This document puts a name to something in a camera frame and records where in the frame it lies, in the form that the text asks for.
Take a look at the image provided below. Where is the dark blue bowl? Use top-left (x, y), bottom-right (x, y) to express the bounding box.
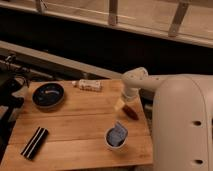
top-left (32, 83), bottom-right (64, 108)

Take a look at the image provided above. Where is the white cup with blue contents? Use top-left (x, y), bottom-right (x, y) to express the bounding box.
top-left (104, 122), bottom-right (128, 151)

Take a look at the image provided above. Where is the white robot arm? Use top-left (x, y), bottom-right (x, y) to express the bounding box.
top-left (116, 67), bottom-right (213, 171)

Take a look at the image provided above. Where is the black equipment at left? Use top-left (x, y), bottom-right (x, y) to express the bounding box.
top-left (0, 55), bottom-right (29, 162)

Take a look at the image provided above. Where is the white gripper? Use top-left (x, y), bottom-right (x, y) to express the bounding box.
top-left (114, 87), bottom-right (138, 111)

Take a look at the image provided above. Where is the black white striped bar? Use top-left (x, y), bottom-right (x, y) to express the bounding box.
top-left (21, 127), bottom-right (49, 160)

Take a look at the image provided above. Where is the dark red pepper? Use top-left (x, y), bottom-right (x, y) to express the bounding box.
top-left (122, 105), bottom-right (138, 120)

